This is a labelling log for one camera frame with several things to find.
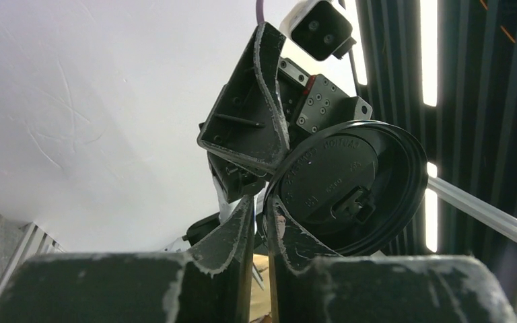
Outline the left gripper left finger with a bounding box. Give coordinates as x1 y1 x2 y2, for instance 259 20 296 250
0 196 254 322

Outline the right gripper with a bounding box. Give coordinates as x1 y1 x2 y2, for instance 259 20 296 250
197 22 371 203

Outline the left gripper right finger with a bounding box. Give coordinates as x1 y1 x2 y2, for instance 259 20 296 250
265 196 517 322

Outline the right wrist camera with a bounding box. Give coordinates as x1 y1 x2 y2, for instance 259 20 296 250
279 0 357 61

